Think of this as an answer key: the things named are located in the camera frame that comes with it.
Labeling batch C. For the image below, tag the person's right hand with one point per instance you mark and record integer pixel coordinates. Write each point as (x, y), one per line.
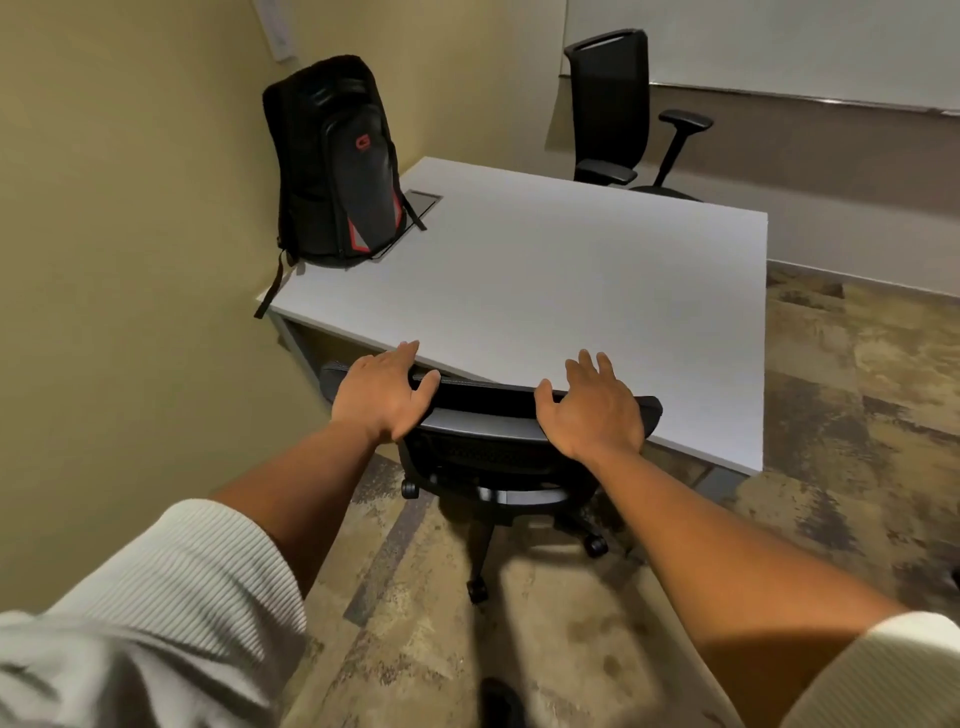
(596, 416)

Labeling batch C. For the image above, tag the person's left hand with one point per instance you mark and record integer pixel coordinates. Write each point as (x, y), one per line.
(371, 397)

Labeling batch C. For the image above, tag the person's left thumb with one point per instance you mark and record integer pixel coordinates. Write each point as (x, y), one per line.
(422, 396)

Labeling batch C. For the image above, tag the person's right thumb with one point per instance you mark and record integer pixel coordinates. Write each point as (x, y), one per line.
(547, 409)

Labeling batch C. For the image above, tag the person's right middle finger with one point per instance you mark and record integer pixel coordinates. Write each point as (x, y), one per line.
(587, 365)

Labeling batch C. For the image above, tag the black mesh office chair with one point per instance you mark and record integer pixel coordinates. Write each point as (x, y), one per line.
(484, 450)

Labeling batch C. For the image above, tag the person's left forearm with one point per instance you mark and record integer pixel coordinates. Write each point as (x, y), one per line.
(307, 495)

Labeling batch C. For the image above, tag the person's right forearm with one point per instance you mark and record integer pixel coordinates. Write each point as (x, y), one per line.
(720, 570)

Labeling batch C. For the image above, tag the grey table leg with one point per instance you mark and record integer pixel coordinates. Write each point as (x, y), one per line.
(289, 341)
(721, 481)

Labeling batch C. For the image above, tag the black backpack with red trim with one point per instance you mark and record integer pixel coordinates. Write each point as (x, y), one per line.
(334, 165)

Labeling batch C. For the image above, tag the black office chair with armrests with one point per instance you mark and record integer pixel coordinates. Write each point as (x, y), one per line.
(609, 97)

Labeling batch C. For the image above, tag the black shoe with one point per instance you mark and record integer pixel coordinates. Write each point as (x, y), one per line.
(499, 705)

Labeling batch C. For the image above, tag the white ribbed shirt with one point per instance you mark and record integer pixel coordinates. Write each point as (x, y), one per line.
(150, 607)

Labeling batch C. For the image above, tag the white wall whiteboard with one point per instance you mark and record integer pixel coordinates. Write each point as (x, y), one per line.
(765, 41)

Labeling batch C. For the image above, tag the white wall panel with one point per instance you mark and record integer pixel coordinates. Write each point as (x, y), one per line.
(276, 26)

